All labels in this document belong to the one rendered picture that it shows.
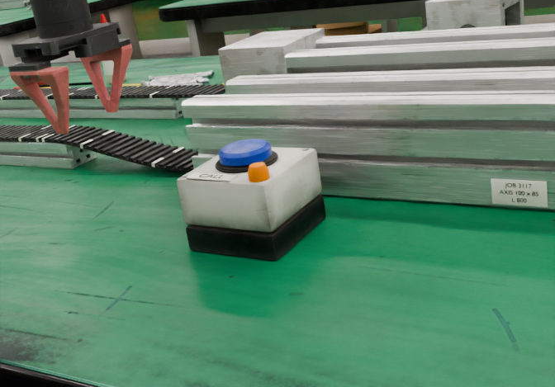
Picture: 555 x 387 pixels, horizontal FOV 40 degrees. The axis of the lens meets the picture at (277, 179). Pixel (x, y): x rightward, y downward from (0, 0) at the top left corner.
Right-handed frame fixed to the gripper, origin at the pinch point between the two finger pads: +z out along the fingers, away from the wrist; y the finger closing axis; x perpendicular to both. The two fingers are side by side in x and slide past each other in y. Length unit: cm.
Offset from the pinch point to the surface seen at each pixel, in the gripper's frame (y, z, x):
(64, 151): -2.0, 3.6, 2.6
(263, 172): -16.6, -1.0, -33.3
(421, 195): -5.4, 4.9, -40.2
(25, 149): -1.9, 3.6, 9.2
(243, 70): 13.9, -1.2, -12.0
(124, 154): -2.1, 3.7, -6.2
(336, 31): 352, 55, 148
